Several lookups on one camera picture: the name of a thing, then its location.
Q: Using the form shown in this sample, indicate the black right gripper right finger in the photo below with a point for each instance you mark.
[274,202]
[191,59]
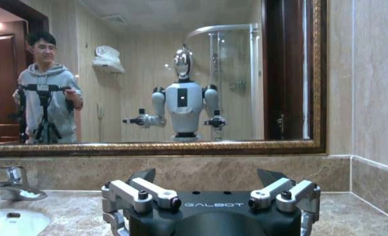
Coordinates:
[288,190]

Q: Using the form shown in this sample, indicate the glass shower enclosure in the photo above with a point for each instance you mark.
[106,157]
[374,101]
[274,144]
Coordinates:
[230,73]

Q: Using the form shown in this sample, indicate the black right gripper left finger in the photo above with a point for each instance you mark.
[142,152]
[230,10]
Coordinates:
[142,190]

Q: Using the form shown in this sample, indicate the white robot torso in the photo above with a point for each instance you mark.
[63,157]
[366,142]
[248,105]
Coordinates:
[184,105]

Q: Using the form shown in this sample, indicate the white sink basin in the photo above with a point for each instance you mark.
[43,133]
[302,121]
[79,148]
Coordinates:
[7,222]

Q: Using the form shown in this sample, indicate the white folded towels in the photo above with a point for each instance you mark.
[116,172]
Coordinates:
[107,59]

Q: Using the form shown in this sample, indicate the chrome sink faucet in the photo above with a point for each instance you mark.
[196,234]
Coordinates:
[12,183]

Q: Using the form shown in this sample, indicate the brown wooden door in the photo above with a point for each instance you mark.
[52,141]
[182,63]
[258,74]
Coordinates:
[0,88]

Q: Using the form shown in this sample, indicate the black tripod control rig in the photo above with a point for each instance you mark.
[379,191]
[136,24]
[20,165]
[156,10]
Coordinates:
[44,108]

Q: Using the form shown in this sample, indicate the person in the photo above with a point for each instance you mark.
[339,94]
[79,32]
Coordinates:
[47,78]

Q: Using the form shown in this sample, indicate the silver robot head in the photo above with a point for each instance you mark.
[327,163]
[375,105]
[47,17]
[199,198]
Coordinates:
[183,62]

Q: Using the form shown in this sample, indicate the gold framed wall mirror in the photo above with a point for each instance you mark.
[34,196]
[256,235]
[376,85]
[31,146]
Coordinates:
[155,148]

